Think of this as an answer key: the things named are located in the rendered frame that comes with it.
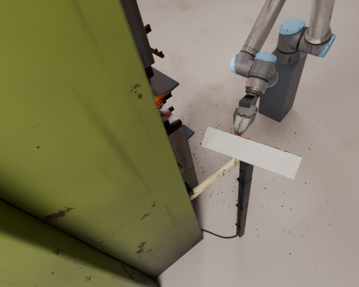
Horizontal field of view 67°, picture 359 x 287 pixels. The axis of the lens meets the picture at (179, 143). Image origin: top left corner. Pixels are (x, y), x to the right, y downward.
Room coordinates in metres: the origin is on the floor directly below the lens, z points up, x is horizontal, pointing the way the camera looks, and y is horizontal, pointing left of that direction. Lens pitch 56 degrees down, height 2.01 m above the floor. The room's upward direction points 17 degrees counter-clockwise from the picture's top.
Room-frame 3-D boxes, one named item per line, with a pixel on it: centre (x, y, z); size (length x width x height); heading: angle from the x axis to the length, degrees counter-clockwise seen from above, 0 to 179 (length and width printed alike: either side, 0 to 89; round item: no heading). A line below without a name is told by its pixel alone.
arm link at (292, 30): (1.42, -0.93, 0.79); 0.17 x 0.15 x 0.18; 37
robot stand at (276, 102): (1.43, -0.93, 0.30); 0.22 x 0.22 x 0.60; 35
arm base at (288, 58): (1.43, -0.93, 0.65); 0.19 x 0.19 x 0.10
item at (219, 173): (0.67, -0.16, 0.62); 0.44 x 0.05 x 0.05; 112
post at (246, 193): (0.47, -0.23, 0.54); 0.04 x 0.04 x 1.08; 22
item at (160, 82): (1.50, 0.11, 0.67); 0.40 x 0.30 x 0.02; 31
